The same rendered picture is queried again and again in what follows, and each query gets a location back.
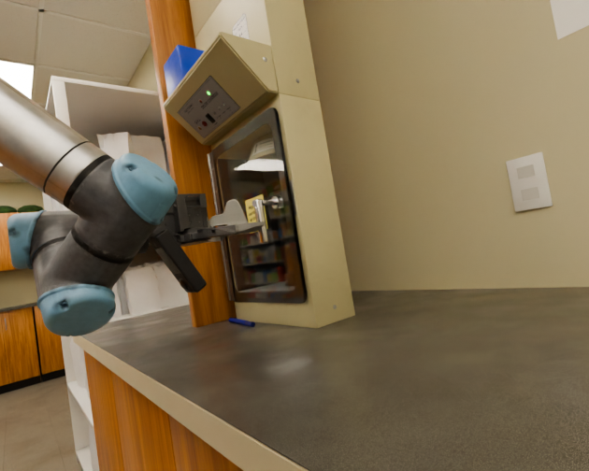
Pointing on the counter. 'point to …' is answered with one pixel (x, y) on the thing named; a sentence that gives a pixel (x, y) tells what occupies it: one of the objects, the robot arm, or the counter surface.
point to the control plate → (194, 113)
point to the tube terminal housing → (295, 159)
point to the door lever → (264, 216)
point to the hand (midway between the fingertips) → (245, 233)
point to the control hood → (228, 80)
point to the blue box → (179, 65)
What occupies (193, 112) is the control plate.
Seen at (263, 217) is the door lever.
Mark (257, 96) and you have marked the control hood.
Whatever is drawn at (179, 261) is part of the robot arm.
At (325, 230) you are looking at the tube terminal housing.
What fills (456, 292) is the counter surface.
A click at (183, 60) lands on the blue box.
